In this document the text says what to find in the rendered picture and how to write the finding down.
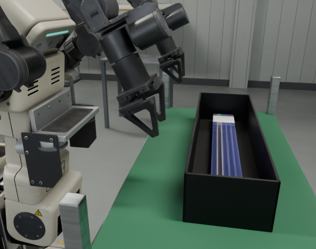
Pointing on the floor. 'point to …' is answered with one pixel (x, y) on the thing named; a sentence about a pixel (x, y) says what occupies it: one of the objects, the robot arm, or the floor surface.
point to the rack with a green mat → (165, 174)
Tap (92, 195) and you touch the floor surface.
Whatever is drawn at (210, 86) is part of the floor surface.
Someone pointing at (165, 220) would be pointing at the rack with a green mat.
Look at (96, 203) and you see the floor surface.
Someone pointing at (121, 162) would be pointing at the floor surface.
